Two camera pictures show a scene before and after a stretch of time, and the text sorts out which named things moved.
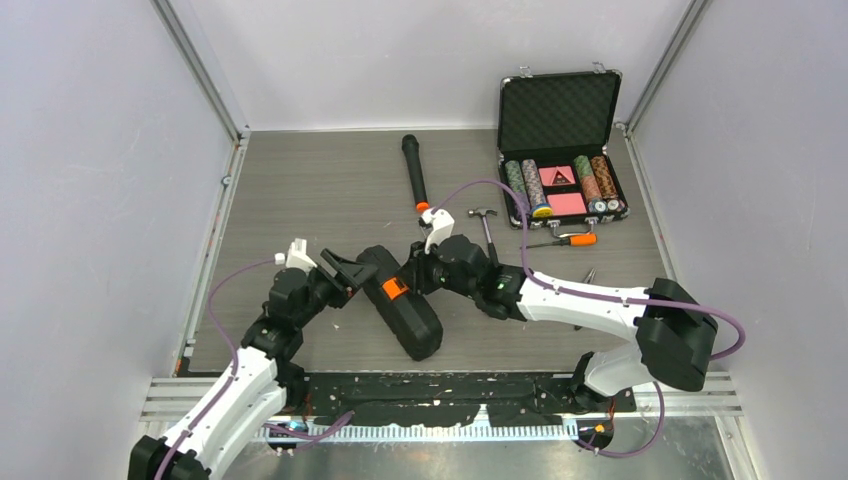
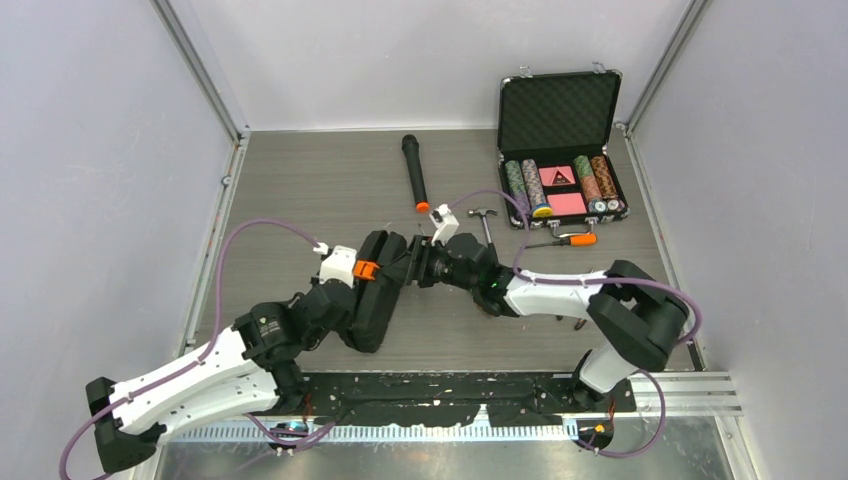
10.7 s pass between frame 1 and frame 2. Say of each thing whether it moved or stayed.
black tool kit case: moved
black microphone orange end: stayed
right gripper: stayed
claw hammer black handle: stayed
